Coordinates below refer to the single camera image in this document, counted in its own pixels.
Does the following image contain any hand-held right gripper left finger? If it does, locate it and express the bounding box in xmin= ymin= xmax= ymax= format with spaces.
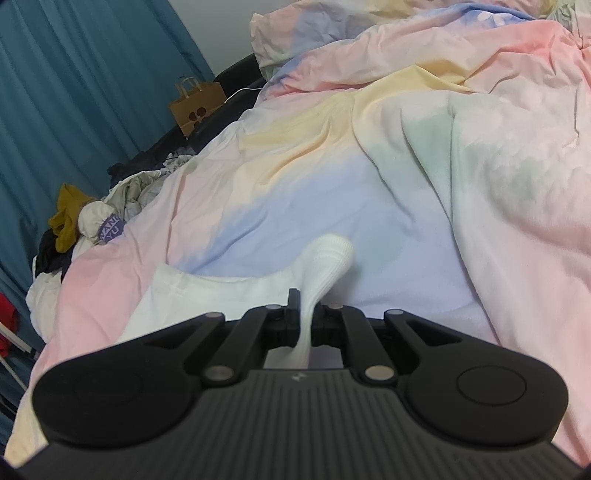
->
xmin=143 ymin=288 xmax=302 ymax=387

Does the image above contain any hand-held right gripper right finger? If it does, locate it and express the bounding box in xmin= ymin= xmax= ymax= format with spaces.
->
xmin=311 ymin=304 xmax=462 ymax=387

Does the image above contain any white sock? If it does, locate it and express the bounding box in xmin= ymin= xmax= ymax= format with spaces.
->
xmin=267 ymin=234 xmax=355 ymax=370

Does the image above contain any pile of pale clothes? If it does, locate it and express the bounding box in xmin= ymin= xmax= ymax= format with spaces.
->
xmin=78 ymin=148 xmax=199 ymax=244

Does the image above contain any white folded garment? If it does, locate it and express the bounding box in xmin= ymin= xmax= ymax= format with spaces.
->
xmin=122 ymin=264 xmax=309 ymax=342

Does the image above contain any pastel rainbow duvet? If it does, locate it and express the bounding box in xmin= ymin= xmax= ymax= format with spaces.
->
xmin=6 ymin=0 xmax=591 ymax=463

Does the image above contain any dark sofa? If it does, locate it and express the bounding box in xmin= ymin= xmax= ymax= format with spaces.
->
xmin=107 ymin=54 xmax=267 ymax=185

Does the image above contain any brown paper bag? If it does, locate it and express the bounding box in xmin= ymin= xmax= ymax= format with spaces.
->
xmin=169 ymin=76 xmax=227 ymax=137

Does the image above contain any mustard yellow garment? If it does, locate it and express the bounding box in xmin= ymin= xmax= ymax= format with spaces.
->
xmin=49 ymin=184 xmax=99 ymax=253

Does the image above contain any black garment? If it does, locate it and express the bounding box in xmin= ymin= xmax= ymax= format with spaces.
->
xmin=35 ymin=228 xmax=80 ymax=280

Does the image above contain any red cloth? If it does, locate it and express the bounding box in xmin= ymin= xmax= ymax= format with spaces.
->
xmin=0 ymin=292 xmax=19 ymax=359

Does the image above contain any blue curtain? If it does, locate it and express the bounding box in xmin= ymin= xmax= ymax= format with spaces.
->
xmin=0 ymin=0 xmax=216 ymax=416

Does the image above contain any white cable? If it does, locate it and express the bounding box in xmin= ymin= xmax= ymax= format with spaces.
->
xmin=224 ymin=85 xmax=265 ymax=102

